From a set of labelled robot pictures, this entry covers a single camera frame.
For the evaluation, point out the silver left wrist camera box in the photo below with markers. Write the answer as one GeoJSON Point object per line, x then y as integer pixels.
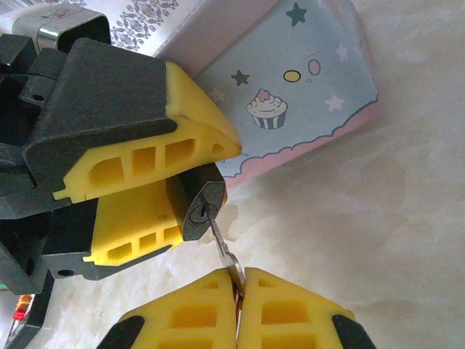
{"type": "Point", "coordinates": [54, 23]}

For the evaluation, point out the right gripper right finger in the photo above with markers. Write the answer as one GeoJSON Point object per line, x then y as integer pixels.
{"type": "Point", "coordinates": [290, 312]}

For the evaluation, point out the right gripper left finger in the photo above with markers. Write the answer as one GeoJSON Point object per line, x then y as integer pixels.
{"type": "Point", "coordinates": [189, 312]}

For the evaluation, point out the black padlock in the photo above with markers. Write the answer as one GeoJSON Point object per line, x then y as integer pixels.
{"type": "Point", "coordinates": [187, 192]}

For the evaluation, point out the blue pink cartoon tin box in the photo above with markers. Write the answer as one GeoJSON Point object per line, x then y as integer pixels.
{"type": "Point", "coordinates": [290, 91]}

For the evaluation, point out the small silver key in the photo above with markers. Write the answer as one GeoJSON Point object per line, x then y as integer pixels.
{"type": "Point", "coordinates": [218, 234]}

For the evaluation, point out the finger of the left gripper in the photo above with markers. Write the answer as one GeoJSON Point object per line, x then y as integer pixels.
{"type": "Point", "coordinates": [109, 109]}
{"type": "Point", "coordinates": [130, 218]}

